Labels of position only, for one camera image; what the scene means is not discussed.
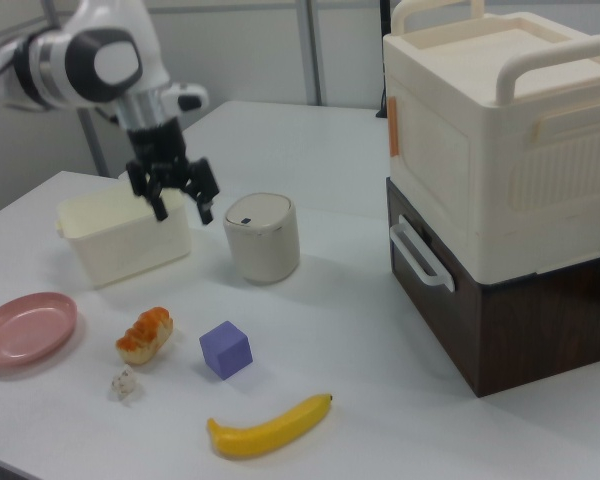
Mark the beige lidded trash can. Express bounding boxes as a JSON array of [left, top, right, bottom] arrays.
[[222, 192, 301, 286]]

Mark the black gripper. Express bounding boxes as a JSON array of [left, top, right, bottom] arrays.
[[125, 117, 221, 226]]

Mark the pink plate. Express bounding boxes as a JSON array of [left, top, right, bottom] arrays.
[[0, 291, 79, 368]]

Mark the bread with orange glaze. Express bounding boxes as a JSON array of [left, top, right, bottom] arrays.
[[115, 306, 175, 366]]

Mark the white drawer handle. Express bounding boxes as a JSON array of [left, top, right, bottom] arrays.
[[389, 214, 457, 293]]

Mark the yellow banana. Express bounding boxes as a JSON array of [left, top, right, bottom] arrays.
[[206, 392, 335, 459]]

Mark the purple cube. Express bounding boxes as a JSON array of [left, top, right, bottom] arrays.
[[198, 320, 254, 383]]

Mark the cream storage box with handles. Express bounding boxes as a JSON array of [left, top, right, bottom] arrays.
[[382, 0, 600, 283]]

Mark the dark wood drawer box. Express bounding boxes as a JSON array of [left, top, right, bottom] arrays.
[[385, 177, 600, 399]]

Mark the upright grey metal post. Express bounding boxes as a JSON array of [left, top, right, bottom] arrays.
[[303, 0, 328, 107]]

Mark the cream plastic bin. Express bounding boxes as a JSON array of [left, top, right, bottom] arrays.
[[54, 174, 192, 289]]

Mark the black cable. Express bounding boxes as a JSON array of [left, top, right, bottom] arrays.
[[376, 0, 392, 120]]

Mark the small white crumpled object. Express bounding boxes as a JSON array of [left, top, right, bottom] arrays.
[[110, 364, 139, 401]]

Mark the orange tape strip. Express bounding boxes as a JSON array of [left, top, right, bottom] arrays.
[[387, 96, 402, 159]]

